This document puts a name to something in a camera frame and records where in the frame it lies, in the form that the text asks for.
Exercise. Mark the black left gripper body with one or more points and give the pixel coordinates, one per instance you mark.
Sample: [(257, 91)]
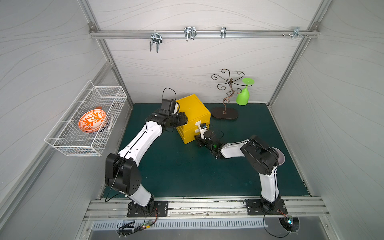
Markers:
[(181, 119)]

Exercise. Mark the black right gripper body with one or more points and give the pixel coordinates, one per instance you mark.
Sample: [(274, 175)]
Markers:
[(199, 141)]

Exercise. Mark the yellow plastic drawer cabinet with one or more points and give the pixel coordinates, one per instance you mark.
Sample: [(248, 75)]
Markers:
[(197, 114)]

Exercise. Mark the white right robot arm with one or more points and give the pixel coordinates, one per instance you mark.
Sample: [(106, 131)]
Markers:
[(263, 158)]

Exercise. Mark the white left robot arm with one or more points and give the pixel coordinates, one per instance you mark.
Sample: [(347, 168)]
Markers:
[(122, 169)]

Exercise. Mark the bronze scrollwork cup stand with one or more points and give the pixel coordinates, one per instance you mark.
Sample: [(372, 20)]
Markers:
[(225, 112)]

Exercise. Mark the green plastic wine glass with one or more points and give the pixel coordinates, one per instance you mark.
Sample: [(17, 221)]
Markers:
[(243, 97)]

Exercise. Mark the purple grey bowl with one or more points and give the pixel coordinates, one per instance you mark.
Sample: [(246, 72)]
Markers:
[(281, 158)]

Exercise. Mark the metal double hook left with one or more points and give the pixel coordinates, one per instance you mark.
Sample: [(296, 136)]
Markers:
[(156, 40)]

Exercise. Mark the metal double hook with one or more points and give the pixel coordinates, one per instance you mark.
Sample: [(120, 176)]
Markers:
[(190, 33), (156, 40)]

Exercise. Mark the metal double hook centre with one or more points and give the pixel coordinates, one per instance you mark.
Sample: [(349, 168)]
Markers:
[(190, 33)]

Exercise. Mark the orange patterned bowl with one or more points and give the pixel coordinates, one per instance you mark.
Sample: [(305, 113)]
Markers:
[(93, 121)]

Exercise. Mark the metal single hook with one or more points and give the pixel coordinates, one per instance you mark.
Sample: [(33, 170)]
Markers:
[(223, 32)]

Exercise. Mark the metal hook right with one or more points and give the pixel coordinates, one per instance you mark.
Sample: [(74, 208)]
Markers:
[(296, 34)]

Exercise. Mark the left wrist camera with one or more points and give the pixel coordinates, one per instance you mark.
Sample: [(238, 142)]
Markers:
[(176, 109)]

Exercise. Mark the white wire basket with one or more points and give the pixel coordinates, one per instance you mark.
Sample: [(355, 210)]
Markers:
[(68, 139)]

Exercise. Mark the aluminium horizontal rail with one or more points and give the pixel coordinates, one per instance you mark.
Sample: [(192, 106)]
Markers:
[(201, 34)]

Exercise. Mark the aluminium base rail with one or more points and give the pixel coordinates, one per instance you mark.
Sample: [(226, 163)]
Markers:
[(205, 208)]

